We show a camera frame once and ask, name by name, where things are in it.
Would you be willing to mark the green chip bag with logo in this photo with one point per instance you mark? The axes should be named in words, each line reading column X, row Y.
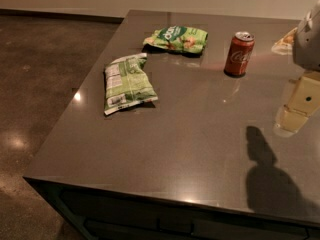
column 178, row 39

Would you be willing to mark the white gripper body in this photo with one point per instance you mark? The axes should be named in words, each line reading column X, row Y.
column 308, row 47

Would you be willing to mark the dark counter cabinet base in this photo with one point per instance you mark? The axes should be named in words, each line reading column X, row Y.
column 107, row 215

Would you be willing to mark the green jalapeno chip bag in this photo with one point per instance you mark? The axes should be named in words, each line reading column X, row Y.
column 126, row 84

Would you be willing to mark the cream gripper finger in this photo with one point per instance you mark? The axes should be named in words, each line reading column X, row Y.
column 301, row 100

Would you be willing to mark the clear plastic wrapper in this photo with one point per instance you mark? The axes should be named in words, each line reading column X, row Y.
column 284, row 46

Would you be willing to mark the red coke can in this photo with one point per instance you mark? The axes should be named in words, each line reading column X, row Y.
column 240, row 50

